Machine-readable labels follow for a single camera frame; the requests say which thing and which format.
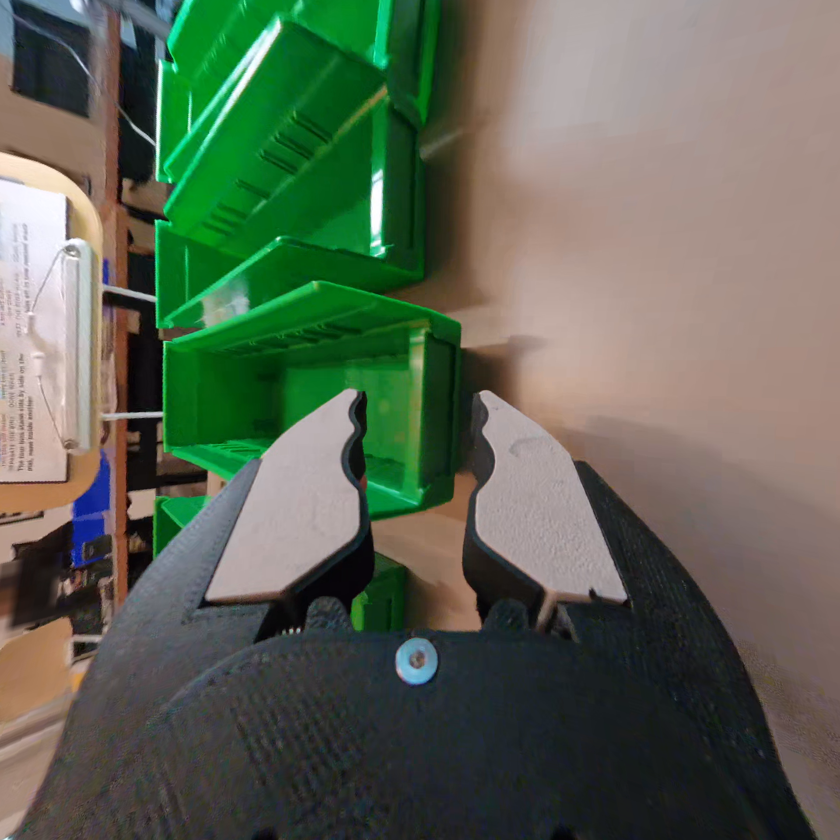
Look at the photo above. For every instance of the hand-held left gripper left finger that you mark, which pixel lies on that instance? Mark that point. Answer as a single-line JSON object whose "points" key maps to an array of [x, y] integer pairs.
{"points": [[295, 512]]}

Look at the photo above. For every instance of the wooden instruction board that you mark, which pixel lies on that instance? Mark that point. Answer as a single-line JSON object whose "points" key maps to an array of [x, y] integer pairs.
{"points": [[84, 216]]}

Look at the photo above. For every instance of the white board stand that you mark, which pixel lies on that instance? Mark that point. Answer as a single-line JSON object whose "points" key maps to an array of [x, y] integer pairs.
{"points": [[79, 341]]}

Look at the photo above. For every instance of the wooden background table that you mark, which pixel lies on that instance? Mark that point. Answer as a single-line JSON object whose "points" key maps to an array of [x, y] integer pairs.
{"points": [[121, 249]]}

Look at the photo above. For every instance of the printed instruction sheet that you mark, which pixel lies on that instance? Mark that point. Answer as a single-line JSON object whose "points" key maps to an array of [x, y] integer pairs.
{"points": [[33, 229]]}

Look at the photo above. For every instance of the blue plastic bin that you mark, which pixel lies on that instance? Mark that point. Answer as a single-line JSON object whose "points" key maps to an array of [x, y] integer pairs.
{"points": [[92, 512]]}

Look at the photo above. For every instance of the grey desk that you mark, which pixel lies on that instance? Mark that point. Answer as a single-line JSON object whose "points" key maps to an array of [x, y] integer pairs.
{"points": [[656, 262]]}

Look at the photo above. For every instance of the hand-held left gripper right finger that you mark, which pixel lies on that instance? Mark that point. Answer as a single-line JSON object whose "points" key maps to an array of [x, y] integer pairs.
{"points": [[544, 518]]}

